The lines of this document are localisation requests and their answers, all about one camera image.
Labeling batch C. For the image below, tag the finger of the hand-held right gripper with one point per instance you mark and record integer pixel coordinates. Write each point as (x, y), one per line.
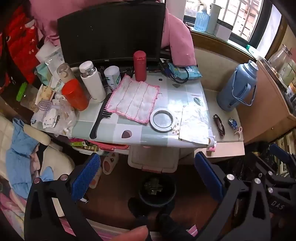
(279, 151)

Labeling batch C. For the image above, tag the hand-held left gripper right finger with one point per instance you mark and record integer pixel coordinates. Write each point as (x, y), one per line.
(208, 176)

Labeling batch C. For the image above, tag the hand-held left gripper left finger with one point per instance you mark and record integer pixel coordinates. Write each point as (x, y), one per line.
(85, 176)

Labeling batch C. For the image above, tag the dark round trash bin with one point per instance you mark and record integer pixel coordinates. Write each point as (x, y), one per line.
(171, 199)

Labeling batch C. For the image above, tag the pink plastic clip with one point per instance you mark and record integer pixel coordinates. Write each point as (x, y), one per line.
(238, 132)

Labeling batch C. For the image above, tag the white paper sheet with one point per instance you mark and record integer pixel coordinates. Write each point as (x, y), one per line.
(195, 126)

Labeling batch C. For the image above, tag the dark red sunglasses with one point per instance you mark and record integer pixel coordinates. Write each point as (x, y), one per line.
(218, 121)

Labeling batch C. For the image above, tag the blue snack wrapper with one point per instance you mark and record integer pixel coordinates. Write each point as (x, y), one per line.
(232, 122)

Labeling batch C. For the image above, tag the white cloth with pink edge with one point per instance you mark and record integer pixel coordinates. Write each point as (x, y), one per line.
(133, 100)

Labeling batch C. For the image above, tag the person's left hand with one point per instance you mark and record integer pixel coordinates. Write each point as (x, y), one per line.
(129, 235)

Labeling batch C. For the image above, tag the pink slipper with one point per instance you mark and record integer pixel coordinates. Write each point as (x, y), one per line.
(111, 162)
(96, 178)

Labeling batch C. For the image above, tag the black garbage bag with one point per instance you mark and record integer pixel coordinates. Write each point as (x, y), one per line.
(249, 160)

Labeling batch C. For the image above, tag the green printed box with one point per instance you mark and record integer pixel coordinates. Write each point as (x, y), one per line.
(81, 144)

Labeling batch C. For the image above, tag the white chair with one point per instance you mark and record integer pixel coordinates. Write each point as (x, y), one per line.
(53, 157)

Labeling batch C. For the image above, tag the wooden cabinet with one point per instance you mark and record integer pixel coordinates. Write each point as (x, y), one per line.
(266, 104)

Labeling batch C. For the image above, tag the dark bin liner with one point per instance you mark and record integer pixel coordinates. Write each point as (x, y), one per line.
(161, 197)

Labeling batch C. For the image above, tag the black comb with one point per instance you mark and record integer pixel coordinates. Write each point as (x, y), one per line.
(99, 120)

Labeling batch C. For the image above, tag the large pink storage box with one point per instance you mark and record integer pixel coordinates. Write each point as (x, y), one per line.
(152, 160)

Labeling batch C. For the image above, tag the clear plastic bag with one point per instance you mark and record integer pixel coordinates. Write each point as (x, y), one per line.
(66, 118)

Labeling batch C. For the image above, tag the person's leg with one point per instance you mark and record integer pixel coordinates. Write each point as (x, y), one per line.
(171, 228)

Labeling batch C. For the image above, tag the white tape roll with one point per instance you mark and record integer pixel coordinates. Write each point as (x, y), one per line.
(161, 129)

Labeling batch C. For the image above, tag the blue cloth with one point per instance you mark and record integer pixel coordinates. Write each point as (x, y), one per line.
(18, 160)

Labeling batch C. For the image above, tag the blue thermos jug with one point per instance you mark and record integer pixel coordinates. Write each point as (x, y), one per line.
(235, 88)

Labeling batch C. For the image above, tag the purple hairbrush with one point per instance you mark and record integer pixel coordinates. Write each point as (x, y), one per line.
(45, 106)

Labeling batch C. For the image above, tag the orange plastic cup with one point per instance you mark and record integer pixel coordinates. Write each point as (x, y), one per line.
(75, 95)

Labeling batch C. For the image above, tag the pink printed blanket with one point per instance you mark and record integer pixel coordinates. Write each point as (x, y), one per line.
(9, 208)

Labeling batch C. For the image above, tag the patterned table cover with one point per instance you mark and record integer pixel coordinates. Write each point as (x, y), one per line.
(175, 97)

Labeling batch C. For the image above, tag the glass jar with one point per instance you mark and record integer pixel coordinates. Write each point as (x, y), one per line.
(281, 58)

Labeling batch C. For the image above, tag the white thermos bottle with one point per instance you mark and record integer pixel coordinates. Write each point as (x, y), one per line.
(92, 82)

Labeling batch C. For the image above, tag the jar with green lid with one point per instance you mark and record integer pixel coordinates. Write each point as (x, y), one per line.
(26, 99)

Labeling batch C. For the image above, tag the white cup with green label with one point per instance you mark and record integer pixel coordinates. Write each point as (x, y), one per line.
(112, 77)

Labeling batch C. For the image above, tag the beige bottle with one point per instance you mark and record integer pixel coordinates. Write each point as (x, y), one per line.
(64, 73)

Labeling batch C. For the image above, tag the blue wet wipes pack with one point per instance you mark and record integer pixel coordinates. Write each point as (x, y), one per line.
(185, 70)

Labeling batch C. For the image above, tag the red bottle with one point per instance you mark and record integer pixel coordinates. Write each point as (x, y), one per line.
(140, 66)

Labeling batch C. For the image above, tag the white tissue pack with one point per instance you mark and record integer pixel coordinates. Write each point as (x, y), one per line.
(46, 52)

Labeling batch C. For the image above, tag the white box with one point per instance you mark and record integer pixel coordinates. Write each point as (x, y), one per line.
(223, 29)

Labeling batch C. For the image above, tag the pink garment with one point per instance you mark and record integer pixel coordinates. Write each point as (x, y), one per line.
(180, 41)

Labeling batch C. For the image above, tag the barred window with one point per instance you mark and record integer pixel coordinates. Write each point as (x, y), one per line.
(242, 16)

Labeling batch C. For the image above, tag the red padded jacket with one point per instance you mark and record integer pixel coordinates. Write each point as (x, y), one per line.
(23, 46)

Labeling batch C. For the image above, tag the black computer monitor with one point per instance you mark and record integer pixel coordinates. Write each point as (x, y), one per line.
(111, 32)

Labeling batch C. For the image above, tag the white pitcher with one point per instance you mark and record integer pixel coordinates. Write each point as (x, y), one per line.
(213, 17)

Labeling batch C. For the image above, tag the blue spray bottle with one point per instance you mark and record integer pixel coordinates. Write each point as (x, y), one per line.
(201, 19)

